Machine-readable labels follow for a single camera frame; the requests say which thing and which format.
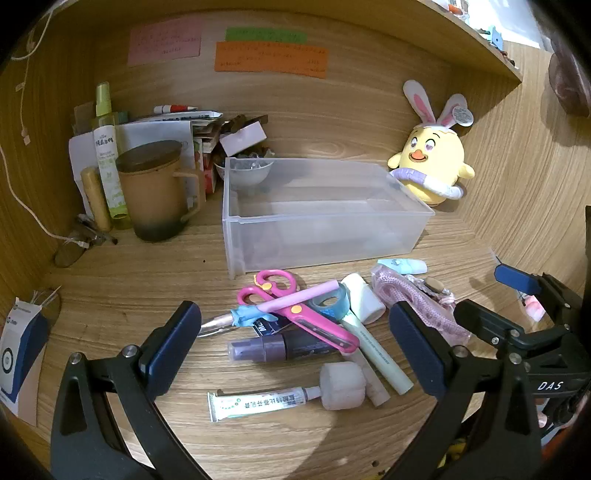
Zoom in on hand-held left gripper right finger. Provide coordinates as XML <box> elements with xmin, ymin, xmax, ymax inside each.
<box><xmin>389</xmin><ymin>302</ymin><xmax>543</xmax><ymax>480</ymax></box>

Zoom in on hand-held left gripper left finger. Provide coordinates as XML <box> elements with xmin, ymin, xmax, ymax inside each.
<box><xmin>50</xmin><ymin>300</ymin><xmax>204</xmax><ymax>480</ymax></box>

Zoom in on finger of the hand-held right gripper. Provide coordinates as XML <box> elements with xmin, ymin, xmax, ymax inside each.
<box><xmin>454</xmin><ymin>299</ymin><xmax>532</xmax><ymax>363</ymax></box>
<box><xmin>493</xmin><ymin>264</ymin><xmax>546</xmax><ymax>296</ymax></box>

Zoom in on pink braided lanyard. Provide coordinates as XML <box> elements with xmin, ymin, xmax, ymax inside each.
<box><xmin>372</xmin><ymin>270</ymin><xmax>472</xmax><ymax>346</ymax></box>

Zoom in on blue tape roll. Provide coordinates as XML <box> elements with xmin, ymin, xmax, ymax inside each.
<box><xmin>307</xmin><ymin>281</ymin><xmax>352</xmax><ymax>324</ymax></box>

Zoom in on pink scissors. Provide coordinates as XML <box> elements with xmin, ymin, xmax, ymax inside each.
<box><xmin>237</xmin><ymin>270</ymin><xmax>361</xmax><ymax>354</ymax></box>

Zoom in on clear plastic storage box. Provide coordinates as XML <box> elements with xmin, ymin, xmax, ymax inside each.
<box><xmin>222</xmin><ymin>157</ymin><xmax>435</xmax><ymax>279</ymax></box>

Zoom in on small pink item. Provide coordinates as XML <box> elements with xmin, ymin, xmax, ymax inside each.
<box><xmin>524</xmin><ymin>295</ymin><xmax>546</xmax><ymax>322</ymax></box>

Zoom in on pale green pen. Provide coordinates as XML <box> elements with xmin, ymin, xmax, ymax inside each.
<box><xmin>341</xmin><ymin>310</ymin><xmax>414</xmax><ymax>396</ymax></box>

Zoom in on tweezers with blue wrap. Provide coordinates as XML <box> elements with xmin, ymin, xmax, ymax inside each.
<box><xmin>198</xmin><ymin>305</ymin><xmax>278</xmax><ymax>339</ymax></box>

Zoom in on white foam cap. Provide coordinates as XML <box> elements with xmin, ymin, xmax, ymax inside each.
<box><xmin>320</xmin><ymin>362</ymin><xmax>366</xmax><ymax>411</ymax></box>

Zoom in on white ointment tube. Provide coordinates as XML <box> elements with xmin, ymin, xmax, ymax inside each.
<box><xmin>207</xmin><ymin>386</ymin><xmax>322</xmax><ymax>424</ymax></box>

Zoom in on pink pen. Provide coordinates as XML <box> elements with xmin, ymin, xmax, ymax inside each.
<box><xmin>259</xmin><ymin>280</ymin><xmax>340</xmax><ymax>313</ymax></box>

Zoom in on eyeglasses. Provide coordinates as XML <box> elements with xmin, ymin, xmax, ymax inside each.
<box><xmin>54</xmin><ymin>215</ymin><xmax>119</xmax><ymax>269</ymax></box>

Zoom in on yellow chick plush toy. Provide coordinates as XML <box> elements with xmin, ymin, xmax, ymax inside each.
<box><xmin>387</xmin><ymin>79</ymin><xmax>476</xmax><ymax>206</ymax></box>

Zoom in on brown mug with lid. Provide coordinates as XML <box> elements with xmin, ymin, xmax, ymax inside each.
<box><xmin>115</xmin><ymin>140</ymin><xmax>204</xmax><ymax>243</ymax></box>

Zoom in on blue and white carton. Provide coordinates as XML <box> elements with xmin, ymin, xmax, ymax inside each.
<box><xmin>0</xmin><ymin>298</ymin><xmax>51</xmax><ymax>428</ymax></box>

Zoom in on beige tube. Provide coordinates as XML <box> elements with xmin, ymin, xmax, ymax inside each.
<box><xmin>80</xmin><ymin>166</ymin><xmax>113</xmax><ymax>233</ymax></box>

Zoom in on red and white snack box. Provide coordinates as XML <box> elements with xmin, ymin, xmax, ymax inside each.
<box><xmin>191</xmin><ymin>134</ymin><xmax>225</xmax><ymax>195</ymax></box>

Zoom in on small clear bowl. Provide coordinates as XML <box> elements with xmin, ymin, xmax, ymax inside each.
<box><xmin>213</xmin><ymin>157</ymin><xmax>276</xmax><ymax>189</ymax></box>

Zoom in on green spray bottle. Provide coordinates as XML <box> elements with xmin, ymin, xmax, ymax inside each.
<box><xmin>90</xmin><ymin>82</ymin><xmax>131</xmax><ymax>230</ymax></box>

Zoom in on brown round object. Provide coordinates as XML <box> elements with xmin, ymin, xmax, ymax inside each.
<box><xmin>549</xmin><ymin>28</ymin><xmax>591</xmax><ymax>119</ymax></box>

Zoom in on white paper stack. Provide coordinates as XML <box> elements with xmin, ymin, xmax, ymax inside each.
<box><xmin>69</xmin><ymin>117</ymin><xmax>197</xmax><ymax>208</ymax></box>

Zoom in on pale pink small box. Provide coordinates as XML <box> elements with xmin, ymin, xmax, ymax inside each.
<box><xmin>219</xmin><ymin>121</ymin><xmax>269</xmax><ymax>158</ymax></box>

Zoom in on white printed tube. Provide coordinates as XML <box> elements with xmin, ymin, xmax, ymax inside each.
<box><xmin>134</xmin><ymin>110</ymin><xmax>224</xmax><ymax>124</ymax></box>

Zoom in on wooden shelf board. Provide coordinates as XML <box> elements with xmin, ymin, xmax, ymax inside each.
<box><xmin>416</xmin><ymin>0</ymin><xmax>525</xmax><ymax>86</ymax></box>

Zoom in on orange sticky note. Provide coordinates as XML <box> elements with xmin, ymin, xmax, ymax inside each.
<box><xmin>214</xmin><ymin>41</ymin><xmax>329</xmax><ymax>79</ymax></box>

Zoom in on pink sticky note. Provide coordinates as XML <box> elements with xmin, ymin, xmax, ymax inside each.
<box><xmin>126</xmin><ymin>18</ymin><xmax>204</xmax><ymax>66</ymax></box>

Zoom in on green sticky note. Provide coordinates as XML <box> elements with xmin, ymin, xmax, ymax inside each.
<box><xmin>225</xmin><ymin>27</ymin><xmax>308</xmax><ymax>44</ymax></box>

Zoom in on white cable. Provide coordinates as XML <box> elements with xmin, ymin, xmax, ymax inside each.
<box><xmin>0</xmin><ymin>9</ymin><xmax>93</xmax><ymax>245</ymax></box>

